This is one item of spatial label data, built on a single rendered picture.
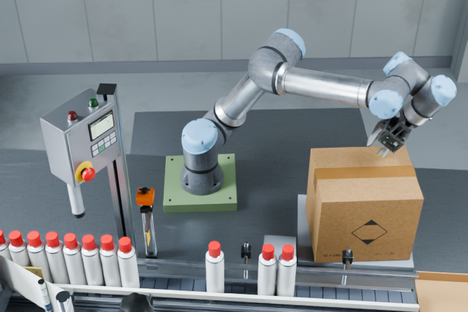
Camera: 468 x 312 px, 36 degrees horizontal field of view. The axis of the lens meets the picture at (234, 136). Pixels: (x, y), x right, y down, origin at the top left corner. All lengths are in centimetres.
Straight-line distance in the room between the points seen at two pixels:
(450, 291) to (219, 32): 257
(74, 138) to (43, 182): 83
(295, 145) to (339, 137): 18
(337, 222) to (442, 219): 49
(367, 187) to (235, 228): 50
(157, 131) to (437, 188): 106
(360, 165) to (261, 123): 69
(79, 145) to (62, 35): 270
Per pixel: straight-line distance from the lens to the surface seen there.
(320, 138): 278
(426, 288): 232
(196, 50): 450
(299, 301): 213
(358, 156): 227
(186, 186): 247
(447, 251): 245
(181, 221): 244
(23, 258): 218
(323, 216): 215
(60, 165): 192
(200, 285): 220
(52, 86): 458
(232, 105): 236
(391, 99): 189
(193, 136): 236
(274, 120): 285
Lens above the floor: 260
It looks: 40 degrees down
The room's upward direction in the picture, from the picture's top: straight up
